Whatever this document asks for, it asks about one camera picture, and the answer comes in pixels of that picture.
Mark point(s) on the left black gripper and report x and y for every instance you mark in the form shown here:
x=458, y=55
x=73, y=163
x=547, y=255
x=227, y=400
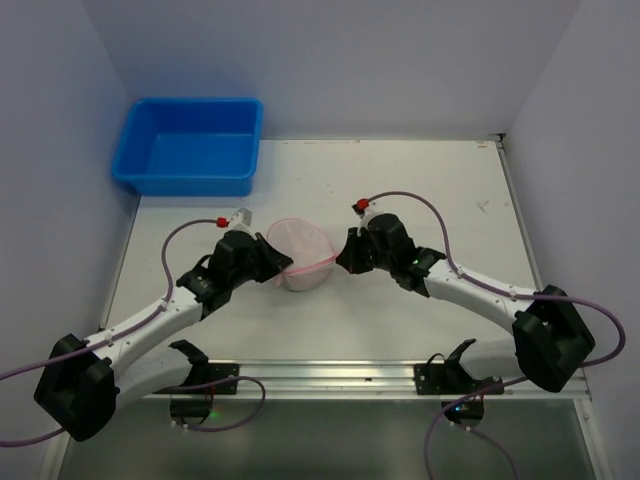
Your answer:
x=263, y=255

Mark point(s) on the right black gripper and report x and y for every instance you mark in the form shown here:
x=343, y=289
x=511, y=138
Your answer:
x=361, y=252

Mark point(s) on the white mesh laundry bag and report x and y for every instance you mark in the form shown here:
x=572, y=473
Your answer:
x=310, y=249

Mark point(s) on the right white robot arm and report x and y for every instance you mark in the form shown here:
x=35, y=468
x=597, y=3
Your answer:
x=548, y=340

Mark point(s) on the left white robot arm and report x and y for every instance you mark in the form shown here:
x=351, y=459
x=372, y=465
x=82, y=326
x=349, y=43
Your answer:
x=88, y=380

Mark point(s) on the blue plastic bin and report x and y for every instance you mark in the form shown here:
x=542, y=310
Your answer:
x=190, y=147

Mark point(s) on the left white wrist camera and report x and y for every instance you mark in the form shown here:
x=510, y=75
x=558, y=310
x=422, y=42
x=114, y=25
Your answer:
x=241, y=221

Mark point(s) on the aluminium mounting rail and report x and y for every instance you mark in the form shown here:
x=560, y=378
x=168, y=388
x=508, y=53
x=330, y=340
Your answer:
x=325, y=375

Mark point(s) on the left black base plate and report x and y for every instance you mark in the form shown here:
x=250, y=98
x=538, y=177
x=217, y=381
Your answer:
x=205, y=373

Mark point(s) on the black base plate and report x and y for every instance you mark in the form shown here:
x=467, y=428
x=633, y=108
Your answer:
x=450, y=379
x=205, y=373

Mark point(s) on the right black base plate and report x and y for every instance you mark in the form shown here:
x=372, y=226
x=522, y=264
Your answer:
x=450, y=379

